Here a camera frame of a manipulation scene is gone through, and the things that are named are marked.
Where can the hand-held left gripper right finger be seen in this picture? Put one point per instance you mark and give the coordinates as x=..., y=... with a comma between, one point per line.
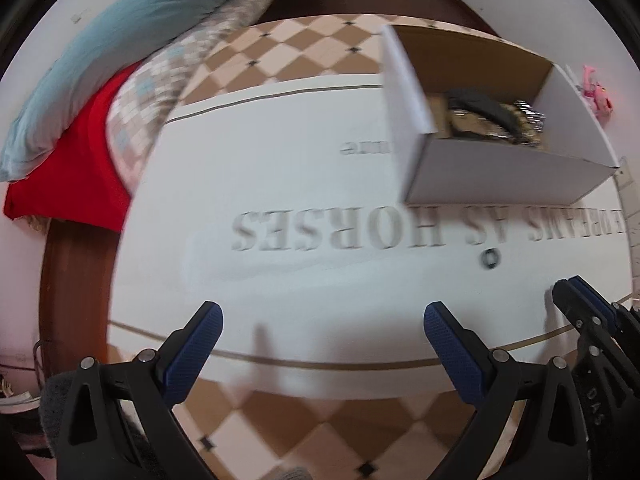
x=450, y=342

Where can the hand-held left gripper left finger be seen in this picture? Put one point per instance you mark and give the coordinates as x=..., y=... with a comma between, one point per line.
x=195, y=342

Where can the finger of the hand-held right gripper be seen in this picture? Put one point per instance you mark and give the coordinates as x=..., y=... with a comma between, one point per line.
x=572, y=307
x=597, y=297

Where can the white cardboard box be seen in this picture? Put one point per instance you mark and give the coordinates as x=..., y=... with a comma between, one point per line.
x=500, y=175

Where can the black wristband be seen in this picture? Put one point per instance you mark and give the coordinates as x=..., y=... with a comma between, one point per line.
x=480, y=102

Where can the checked printed tablecloth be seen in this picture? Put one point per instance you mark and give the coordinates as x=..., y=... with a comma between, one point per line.
x=310, y=280

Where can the pink plush toy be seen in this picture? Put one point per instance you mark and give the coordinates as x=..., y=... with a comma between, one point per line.
x=597, y=92

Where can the red blanket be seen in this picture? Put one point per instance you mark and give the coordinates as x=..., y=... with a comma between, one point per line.
x=80, y=170

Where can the checked bed sheet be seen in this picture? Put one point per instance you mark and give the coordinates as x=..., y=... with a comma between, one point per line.
x=150, y=90

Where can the light blue duvet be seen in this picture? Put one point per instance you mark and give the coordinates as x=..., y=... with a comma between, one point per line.
x=115, y=45

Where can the white wall socket panel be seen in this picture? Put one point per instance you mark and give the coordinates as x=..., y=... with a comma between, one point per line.
x=631, y=210

